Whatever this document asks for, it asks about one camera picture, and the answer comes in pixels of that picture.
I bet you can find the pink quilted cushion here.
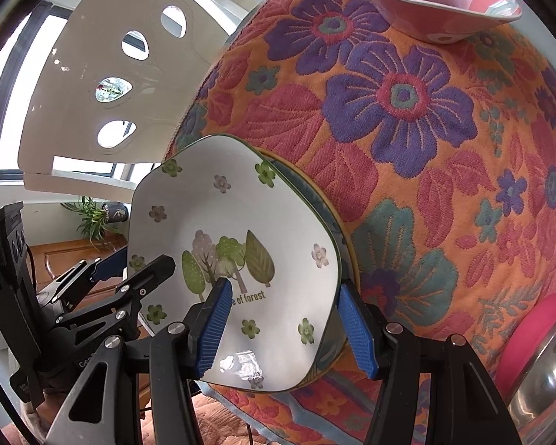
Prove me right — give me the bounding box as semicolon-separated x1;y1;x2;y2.
1;393;278;444

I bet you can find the white hexagonal forest plate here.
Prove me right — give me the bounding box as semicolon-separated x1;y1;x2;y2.
127;135;341;393

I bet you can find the white chair with holes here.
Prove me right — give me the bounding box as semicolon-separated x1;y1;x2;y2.
18;0;257;202

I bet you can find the green potted plant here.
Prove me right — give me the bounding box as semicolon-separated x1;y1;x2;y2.
61;196;120;247

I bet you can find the pink steel bowl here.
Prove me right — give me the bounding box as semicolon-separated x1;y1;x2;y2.
495;293;556;444

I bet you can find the floral quilted table mat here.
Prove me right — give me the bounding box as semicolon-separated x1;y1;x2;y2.
165;0;556;445

